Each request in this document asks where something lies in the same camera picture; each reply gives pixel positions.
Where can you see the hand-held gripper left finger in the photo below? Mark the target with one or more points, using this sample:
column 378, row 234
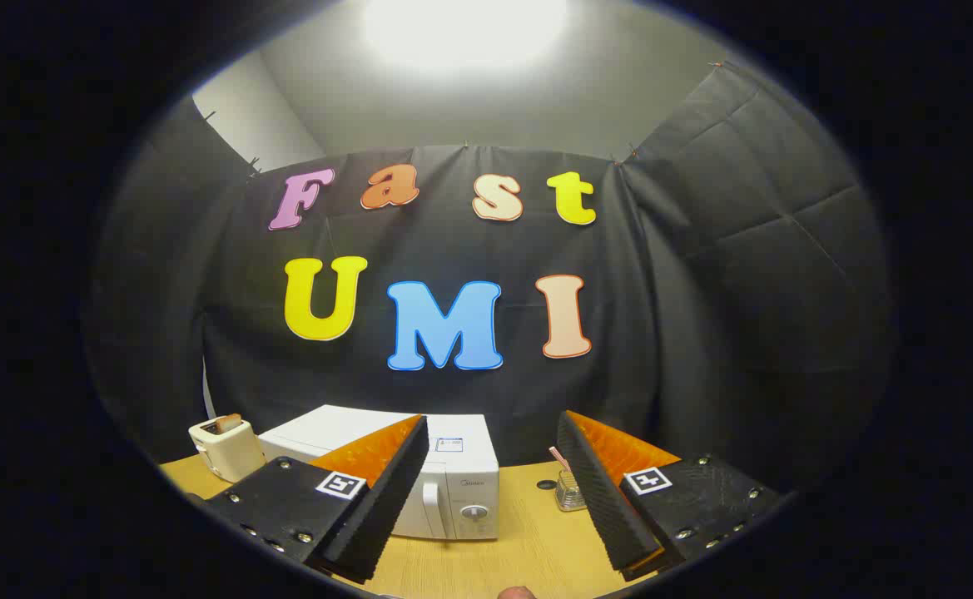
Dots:
column 386, row 507

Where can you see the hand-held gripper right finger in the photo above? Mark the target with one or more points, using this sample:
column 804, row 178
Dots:
column 603, row 499

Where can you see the white microwave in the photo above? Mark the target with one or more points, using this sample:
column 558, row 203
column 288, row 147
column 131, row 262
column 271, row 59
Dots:
column 463, row 499

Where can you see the pink striped straw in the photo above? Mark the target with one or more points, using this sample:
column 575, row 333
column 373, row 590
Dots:
column 558, row 457

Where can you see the white toaster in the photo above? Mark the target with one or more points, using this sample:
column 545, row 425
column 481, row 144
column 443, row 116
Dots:
column 232, row 453

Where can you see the toast slice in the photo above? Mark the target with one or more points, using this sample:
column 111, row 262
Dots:
column 228, row 423

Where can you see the ceiling light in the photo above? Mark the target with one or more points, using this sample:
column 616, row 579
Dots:
column 465, row 29

